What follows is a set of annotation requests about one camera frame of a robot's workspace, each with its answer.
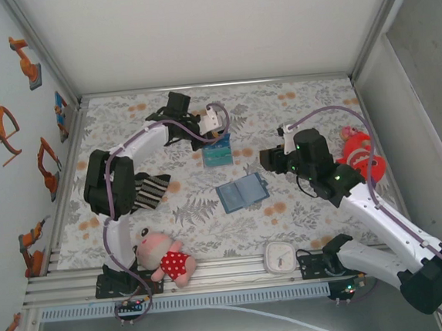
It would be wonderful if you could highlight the blue card box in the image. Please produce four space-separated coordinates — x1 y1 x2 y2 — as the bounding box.
199 132 235 171

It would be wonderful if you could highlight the blue card holder wallet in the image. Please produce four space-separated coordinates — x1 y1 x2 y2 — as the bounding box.
214 171 272 215

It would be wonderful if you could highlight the blue credit card stack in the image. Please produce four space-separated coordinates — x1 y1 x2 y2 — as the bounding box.
201 133 232 150

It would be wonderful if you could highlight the teal credit card stack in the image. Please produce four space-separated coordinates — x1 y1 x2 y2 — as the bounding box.
201 144 234 168

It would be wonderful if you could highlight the red plush toy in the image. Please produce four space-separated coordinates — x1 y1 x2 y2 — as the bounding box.
332 122 389 187

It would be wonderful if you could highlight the black white striped sock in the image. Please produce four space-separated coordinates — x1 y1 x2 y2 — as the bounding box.
127 168 174 215

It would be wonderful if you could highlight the floral tablecloth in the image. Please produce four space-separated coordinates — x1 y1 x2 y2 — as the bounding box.
43 70 413 274

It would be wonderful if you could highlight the white square clock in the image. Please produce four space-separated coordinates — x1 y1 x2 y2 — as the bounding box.
261 238 299 276

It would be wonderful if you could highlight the wide aluminium base extrusion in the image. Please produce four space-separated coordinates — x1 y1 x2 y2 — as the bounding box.
21 237 442 307

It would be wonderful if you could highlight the blue orange machine sticker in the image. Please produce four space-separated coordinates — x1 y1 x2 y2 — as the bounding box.
51 89 75 145

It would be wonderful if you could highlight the pink plush toy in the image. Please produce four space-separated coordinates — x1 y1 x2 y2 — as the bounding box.
127 221 200 294

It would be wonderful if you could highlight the round black controller board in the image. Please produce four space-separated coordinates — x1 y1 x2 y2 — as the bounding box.
326 276 368 305

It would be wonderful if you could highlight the thin white tube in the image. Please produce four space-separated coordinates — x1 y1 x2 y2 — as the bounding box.
201 294 337 331

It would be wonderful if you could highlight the small circuit board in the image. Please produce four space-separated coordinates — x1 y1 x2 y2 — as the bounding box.
114 297 147 316

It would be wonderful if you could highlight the aluminium frame bar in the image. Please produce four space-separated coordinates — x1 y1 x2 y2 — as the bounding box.
29 101 104 275
0 0 85 113
78 69 353 102
343 0 423 83

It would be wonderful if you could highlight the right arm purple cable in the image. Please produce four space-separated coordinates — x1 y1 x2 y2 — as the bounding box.
284 95 442 331

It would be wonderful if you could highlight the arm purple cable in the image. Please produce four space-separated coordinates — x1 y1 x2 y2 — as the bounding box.
92 100 247 327
284 95 442 331

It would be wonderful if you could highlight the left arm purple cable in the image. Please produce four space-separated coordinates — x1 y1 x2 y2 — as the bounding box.
92 100 247 327

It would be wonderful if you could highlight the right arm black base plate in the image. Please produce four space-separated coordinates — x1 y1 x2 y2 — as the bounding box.
296 243 371 282

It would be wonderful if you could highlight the white slotted cable duct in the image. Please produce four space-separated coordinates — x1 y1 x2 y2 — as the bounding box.
39 282 332 324

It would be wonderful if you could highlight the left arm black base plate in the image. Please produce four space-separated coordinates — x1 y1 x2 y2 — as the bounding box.
93 269 167 300

